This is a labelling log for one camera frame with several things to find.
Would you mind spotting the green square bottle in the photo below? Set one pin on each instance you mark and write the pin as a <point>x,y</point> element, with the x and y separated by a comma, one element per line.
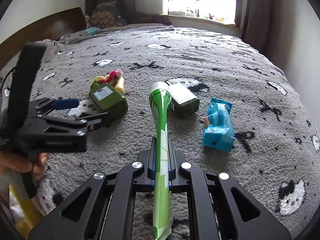
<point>107,97</point>

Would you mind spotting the teal cloth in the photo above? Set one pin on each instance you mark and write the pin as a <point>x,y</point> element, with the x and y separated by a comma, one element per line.
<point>90,31</point>

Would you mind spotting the dark green small box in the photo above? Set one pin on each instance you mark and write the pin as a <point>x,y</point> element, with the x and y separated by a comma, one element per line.
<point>185,102</point>

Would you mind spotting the blue snack packet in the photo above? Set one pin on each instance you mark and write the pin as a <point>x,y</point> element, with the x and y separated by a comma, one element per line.
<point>218,127</point>

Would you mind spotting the row of small figurines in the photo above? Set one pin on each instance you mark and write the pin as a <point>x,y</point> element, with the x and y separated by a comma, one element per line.
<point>212,17</point>

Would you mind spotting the person's left hand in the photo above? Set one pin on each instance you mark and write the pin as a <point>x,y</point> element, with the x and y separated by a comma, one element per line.
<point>15,163</point>

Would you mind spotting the white storage box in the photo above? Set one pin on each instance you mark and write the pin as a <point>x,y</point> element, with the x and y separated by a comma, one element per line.
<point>151,4</point>

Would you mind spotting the small yellow bottle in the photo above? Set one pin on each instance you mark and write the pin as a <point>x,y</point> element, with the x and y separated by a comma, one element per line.
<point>120,86</point>

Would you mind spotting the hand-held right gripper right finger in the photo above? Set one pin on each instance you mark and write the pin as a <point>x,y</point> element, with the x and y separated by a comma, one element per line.
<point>173,160</point>

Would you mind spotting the brown patterned cushion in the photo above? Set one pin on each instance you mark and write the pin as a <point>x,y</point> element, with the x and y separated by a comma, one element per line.
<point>106,15</point>

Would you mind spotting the colourful small toy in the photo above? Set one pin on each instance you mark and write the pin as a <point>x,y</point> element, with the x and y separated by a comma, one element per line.
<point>111,75</point>

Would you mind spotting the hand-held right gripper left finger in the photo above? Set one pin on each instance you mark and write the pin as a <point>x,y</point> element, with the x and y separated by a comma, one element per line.
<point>150,160</point>

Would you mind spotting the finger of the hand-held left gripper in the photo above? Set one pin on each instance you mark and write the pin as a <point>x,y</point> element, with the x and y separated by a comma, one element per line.
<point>65,103</point>
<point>82,123</point>

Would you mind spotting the dark cloth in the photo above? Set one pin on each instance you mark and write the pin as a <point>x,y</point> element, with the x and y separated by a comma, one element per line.
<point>152,19</point>

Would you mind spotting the dark wooden headboard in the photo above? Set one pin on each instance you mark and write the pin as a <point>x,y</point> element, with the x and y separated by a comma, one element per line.
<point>37,27</point>

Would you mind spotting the green tube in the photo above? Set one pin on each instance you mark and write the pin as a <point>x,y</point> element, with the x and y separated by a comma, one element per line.
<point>161,120</point>

